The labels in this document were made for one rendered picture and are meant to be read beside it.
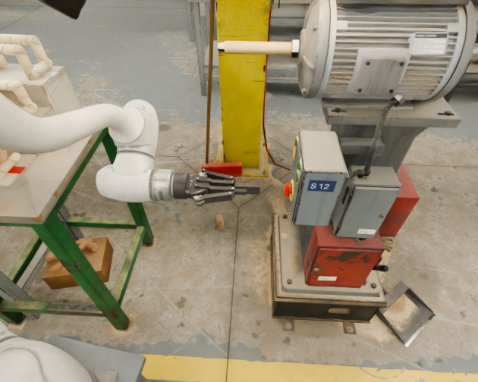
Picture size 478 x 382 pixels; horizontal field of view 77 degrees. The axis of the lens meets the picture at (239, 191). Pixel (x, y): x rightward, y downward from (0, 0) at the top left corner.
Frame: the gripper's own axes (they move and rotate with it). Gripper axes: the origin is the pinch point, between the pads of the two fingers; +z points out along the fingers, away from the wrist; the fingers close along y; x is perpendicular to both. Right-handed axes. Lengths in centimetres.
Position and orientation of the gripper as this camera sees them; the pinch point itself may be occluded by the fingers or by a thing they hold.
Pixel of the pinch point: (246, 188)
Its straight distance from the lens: 83.7
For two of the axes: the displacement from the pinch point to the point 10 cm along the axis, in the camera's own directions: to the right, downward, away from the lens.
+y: -0.4, 7.2, -6.9
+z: 10.0, 0.4, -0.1
